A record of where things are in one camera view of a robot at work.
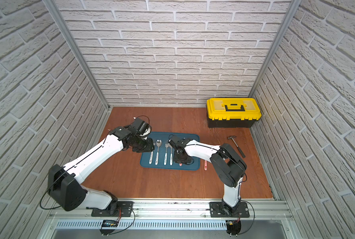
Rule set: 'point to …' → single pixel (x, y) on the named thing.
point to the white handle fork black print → (166, 145)
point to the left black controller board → (108, 226)
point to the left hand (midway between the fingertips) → (149, 144)
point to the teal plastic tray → (161, 158)
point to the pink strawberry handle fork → (180, 164)
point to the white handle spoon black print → (171, 156)
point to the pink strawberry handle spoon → (205, 165)
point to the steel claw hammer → (231, 137)
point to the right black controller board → (233, 227)
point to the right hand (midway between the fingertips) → (181, 160)
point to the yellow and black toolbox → (233, 112)
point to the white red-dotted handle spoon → (158, 143)
